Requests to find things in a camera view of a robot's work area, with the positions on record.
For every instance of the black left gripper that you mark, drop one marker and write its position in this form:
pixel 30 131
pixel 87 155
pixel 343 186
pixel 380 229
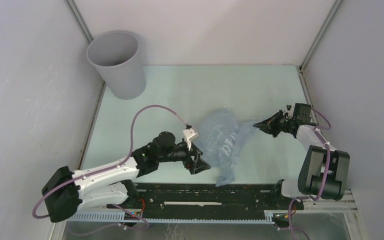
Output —
pixel 200 164

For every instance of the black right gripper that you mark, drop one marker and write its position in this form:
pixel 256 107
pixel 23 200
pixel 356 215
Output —
pixel 268 126

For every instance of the blue translucent trash bag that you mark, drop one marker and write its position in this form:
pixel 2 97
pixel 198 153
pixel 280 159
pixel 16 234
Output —
pixel 221 140

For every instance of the grey plastic trash bin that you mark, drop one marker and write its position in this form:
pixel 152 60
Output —
pixel 117 57

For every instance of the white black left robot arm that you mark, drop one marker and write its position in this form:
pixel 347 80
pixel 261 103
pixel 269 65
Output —
pixel 67 192

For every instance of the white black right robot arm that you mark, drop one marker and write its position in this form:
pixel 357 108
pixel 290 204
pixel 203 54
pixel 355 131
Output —
pixel 324 171

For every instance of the small electronics board with leds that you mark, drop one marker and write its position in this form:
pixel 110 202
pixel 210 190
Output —
pixel 132 216

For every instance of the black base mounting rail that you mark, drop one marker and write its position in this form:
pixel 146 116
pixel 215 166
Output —
pixel 188 198

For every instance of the white slotted cable duct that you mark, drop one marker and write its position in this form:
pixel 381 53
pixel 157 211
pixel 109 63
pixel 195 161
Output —
pixel 223 217

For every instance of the aluminium frame rail right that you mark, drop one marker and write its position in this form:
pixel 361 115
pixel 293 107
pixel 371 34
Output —
pixel 301 69

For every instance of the aluminium frame rail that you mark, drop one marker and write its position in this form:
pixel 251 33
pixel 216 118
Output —
pixel 301 69
pixel 85 31

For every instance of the aluminium frame rail left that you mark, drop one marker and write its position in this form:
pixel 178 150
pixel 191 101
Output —
pixel 85 31

